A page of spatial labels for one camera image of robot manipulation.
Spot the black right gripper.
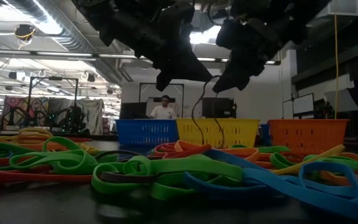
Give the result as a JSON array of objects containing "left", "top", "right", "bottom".
[{"left": 212, "top": 18, "right": 291, "bottom": 94}]

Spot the yellow plastic basket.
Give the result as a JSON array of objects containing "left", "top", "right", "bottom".
[{"left": 175, "top": 118, "right": 260, "bottom": 149}]

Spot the colourful patterned quilt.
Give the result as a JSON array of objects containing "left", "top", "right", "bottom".
[{"left": 1, "top": 96, "right": 50, "bottom": 126}]

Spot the orange plastic basket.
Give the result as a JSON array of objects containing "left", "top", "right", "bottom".
[{"left": 267, "top": 118, "right": 350, "bottom": 155}]

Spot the black metal frame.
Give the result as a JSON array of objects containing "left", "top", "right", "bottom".
[
  {"left": 137, "top": 82, "right": 185, "bottom": 119},
  {"left": 27, "top": 76, "right": 80, "bottom": 131}
]

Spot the blue rubber band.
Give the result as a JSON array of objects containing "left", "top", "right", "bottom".
[
  {"left": 242, "top": 161, "right": 358, "bottom": 221},
  {"left": 183, "top": 148, "right": 279, "bottom": 200}
]

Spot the person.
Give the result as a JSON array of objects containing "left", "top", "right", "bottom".
[{"left": 149, "top": 95, "right": 177, "bottom": 120}]

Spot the grey cloth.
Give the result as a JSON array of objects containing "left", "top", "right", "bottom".
[{"left": 75, "top": 98, "right": 106, "bottom": 136}]

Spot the pile of coloured rubber bands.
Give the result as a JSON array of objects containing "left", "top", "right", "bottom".
[{"left": 150, "top": 142, "right": 213, "bottom": 159}]

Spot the orange rubber band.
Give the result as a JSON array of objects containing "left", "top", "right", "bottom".
[
  {"left": 318, "top": 170, "right": 358, "bottom": 188},
  {"left": 174, "top": 139, "right": 260, "bottom": 162}
]

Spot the black monitor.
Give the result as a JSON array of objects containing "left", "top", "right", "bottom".
[
  {"left": 201, "top": 96, "right": 238, "bottom": 119},
  {"left": 119, "top": 101, "right": 148, "bottom": 121}
]

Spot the yellow rubber band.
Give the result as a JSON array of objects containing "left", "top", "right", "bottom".
[
  {"left": 272, "top": 144, "right": 346, "bottom": 175},
  {"left": 0, "top": 126, "right": 54, "bottom": 144}
]

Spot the black yellow cable reel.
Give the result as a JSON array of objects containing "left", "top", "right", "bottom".
[{"left": 13, "top": 24, "right": 37, "bottom": 42}]

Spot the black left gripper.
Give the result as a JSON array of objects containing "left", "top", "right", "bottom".
[{"left": 113, "top": 1, "right": 214, "bottom": 92}]

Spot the white board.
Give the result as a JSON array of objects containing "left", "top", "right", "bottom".
[
  {"left": 282, "top": 98, "right": 294, "bottom": 120},
  {"left": 291, "top": 92, "right": 316, "bottom": 116}
]

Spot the red rubber band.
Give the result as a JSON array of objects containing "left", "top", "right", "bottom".
[{"left": 0, "top": 167, "right": 93, "bottom": 184}]

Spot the blue plastic basket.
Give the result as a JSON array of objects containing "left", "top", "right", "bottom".
[
  {"left": 259, "top": 123, "right": 270, "bottom": 147},
  {"left": 115, "top": 119, "right": 180, "bottom": 147}
]

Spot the grey panel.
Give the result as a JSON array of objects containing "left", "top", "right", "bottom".
[{"left": 323, "top": 88, "right": 358, "bottom": 113}]

